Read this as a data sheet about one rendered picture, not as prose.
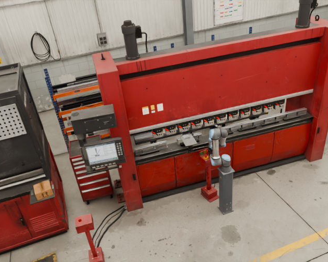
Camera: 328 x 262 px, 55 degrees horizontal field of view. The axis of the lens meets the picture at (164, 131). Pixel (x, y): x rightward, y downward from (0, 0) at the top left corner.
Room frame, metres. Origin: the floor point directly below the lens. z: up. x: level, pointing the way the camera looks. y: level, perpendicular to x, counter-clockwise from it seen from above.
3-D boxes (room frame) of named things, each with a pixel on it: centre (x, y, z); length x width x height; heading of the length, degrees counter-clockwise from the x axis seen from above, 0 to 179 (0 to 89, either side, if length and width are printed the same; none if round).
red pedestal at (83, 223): (2.71, 1.09, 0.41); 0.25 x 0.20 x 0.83; 12
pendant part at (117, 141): (3.19, 0.74, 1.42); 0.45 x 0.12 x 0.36; 98
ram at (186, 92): (4.14, -0.95, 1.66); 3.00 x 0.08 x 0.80; 102
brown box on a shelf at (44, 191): (3.04, 1.62, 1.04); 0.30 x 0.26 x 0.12; 107
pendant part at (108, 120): (3.27, 0.81, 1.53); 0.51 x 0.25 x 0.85; 98
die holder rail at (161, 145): (3.89, 0.22, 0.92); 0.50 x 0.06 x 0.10; 102
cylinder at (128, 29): (4.02, 0.23, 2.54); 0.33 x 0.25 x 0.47; 102
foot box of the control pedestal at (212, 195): (3.69, -0.62, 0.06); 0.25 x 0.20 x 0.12; 26
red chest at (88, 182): (4.03, 1.22, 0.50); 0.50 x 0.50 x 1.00; 12
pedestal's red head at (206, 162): (3.72, -0.61, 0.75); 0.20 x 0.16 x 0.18; 116
